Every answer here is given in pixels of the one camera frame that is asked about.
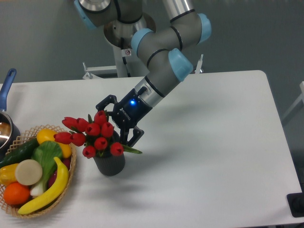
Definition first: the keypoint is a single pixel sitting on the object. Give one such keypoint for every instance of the yellow lemon squash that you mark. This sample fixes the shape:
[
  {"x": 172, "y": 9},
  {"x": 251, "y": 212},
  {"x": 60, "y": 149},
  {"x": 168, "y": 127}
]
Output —
[{"x": 48, "y": 135}]

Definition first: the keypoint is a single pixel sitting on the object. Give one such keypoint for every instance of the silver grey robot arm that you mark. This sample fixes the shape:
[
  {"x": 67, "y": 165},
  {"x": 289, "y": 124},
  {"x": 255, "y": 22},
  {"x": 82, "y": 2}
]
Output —
[{"x": 126, "y": 26}]

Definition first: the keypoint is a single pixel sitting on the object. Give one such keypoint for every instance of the black device at edge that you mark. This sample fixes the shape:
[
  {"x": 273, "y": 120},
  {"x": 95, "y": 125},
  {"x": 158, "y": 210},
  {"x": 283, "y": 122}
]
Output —
[{"x": 296, "y": 204}]

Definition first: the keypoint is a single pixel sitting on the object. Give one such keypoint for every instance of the red tulip bouquet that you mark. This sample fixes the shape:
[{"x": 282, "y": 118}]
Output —
[{"x": 96, "y": 134}]

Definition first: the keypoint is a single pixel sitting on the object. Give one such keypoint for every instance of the purple red vegetable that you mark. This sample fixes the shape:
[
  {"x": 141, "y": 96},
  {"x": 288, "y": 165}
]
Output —
[{"x": 67, "y": 163}]

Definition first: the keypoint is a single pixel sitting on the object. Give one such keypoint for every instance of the dark green cucumber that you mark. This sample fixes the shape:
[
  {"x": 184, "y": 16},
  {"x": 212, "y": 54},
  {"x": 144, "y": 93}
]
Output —
[{"x": 21, "y": 153}]

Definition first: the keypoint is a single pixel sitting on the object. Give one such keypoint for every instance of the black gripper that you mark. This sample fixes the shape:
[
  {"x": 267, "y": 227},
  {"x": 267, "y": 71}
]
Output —
[{"x": 130, "y": 111}]

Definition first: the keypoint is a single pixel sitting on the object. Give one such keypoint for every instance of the green bok choy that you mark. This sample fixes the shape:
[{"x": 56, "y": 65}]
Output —
[{"x": 44, "y": 155}]

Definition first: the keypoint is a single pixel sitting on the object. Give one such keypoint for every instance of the woven wicker basket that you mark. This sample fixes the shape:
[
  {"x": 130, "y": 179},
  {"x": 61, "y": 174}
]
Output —
[{"x": 24, "y": 137}]

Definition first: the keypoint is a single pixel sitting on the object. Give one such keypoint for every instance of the orange fruit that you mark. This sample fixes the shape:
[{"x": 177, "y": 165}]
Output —
[{"x": 16, "y": 194}]

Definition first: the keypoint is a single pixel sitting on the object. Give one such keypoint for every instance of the beige round disc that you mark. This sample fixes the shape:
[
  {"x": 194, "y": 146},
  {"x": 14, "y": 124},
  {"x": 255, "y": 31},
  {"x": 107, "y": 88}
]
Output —
[{"x": 28, "y": 172}]

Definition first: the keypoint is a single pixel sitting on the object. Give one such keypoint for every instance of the yellow banana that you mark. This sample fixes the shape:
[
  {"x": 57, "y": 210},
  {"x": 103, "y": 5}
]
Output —
[{"x": 51, "y": 194}]

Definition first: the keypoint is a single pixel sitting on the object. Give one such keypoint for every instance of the yellow bell pepper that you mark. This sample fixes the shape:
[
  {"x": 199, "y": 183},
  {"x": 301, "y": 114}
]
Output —
[{"x": 7, "y": 174}]

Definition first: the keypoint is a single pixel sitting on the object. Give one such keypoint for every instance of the white frame at right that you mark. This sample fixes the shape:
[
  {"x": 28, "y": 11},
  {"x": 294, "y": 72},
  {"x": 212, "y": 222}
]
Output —
[{"x": 294, "y": 108}]

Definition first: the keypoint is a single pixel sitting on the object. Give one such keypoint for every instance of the blue handled saucepan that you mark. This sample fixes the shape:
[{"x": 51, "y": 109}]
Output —
[{"x": 8, "y": 130}]

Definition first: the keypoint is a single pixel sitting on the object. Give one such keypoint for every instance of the dark grey ribbed vase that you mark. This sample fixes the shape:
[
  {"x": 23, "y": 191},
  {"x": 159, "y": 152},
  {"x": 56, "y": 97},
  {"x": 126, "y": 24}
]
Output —
[{"x": 108, "y": 164}]

